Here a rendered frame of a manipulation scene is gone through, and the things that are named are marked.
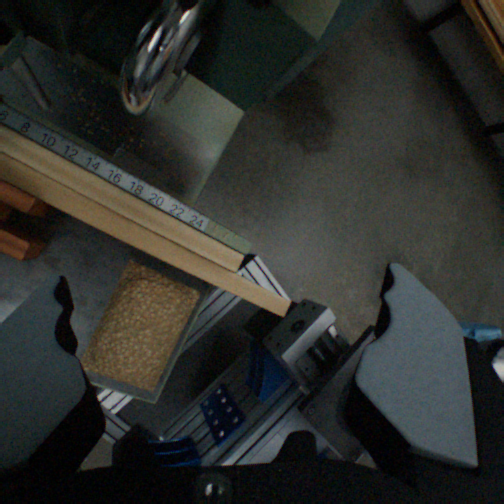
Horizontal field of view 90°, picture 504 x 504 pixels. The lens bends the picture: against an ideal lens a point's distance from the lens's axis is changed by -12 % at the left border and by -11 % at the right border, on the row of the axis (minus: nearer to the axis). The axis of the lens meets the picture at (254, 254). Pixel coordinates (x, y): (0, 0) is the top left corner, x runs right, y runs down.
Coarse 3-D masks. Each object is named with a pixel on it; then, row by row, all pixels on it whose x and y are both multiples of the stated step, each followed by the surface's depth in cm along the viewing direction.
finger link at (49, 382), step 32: (64, 288) 10; (32, 320) 8; (64, 320) 8; (0, 352) 7; (32, 352) 7; (64, 352) 7; (0, 384) 6; (32, 384) 6; (64, 384) 6; (0, 416) 5; (32, 416) 5; (64, 416) 5; (96, 416) 6; (0, 448) 4; (32, 448) 5; (64, 448) 5
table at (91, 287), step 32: (32, 224) 25; (64, 224) 26; (0, 256) 24; (64, 256) 26; (96, 256) 28; (128, 256) 29; (0, 288) 24; (32, 288) 25; (96, 288) 28; (0, 320) 24; (96, 320) 28; (192, 320) 32; (96, 384) 28; (128, 384) 29; (160, 384) 31
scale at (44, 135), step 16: (0, 112) 19; (16, 112) 19; (16, 128) 20; (32, 128) 20; (48, 128) 21; (48, 144) 21; (64, 144) 21; (80, 160) 22; (96, 160) 22; (112, 176) 23; (128, 176) 23; (144, 192) 24; (160, 192) 24; (176, 208) 25; (192, 224) 26
